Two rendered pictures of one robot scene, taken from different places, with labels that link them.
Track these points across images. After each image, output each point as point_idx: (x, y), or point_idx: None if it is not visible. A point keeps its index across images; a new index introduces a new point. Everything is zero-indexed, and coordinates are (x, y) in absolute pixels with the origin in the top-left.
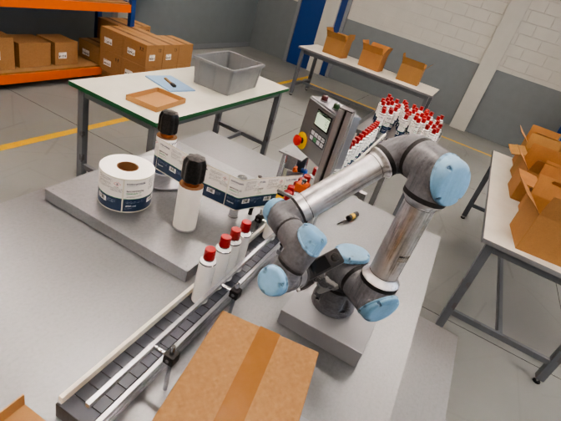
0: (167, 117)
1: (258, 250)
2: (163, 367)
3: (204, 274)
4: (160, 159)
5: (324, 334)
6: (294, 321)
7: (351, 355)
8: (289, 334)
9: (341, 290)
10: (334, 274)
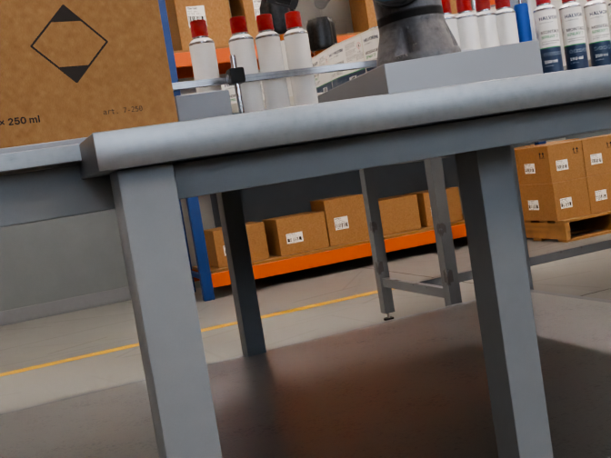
0: (311, 23)
1: (335, 65)
2: None
3: (194, 59)
4: (317, 88)
5: (351, 82)
6: (329, 100)
7: (378, 84)
8: None
9: (385, 9)
10: None
